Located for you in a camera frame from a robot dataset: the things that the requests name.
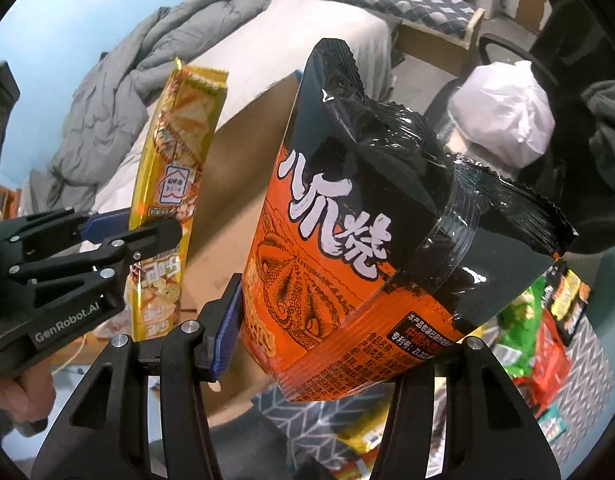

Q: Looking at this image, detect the yellow cracker snack pack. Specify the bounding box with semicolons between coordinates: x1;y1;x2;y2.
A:
125;62;228;340

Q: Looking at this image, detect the black orange octopus snack bag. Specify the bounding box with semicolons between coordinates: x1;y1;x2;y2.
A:
242;39;577;402

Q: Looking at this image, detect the person's left hand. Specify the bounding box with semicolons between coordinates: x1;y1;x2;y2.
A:
0;358;56;422

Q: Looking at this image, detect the red snack bag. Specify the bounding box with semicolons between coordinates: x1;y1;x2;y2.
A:
513;310;571;417

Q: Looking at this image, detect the green snack bag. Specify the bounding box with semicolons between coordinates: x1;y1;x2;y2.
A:
491;276;545;379

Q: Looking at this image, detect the grey crumpled duvet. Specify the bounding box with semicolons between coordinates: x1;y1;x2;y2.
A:
21;0;271;214

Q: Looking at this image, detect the black yellow snack bag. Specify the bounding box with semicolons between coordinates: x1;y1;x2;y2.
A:
542;260;591;347

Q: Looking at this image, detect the grey chevron tablecloth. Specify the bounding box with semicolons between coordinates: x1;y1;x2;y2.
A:
252;318;614;479

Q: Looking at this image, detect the blue cardboard box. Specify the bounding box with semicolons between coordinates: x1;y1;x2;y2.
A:
176;70;304;426

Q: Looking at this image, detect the bed with white sheet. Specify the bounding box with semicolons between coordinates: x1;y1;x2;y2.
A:
89;0;397;214

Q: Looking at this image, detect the white plastic bag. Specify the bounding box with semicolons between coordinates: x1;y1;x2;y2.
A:
447;60;556;169

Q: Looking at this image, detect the dark grey fleece garment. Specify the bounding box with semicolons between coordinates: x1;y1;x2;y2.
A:
581;79;615;191

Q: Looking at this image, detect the black office chair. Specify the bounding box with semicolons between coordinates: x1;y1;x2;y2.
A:
426;0;615;254

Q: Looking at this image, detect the checkered bench cushion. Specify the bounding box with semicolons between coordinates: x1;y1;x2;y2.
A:
326;0;484;44

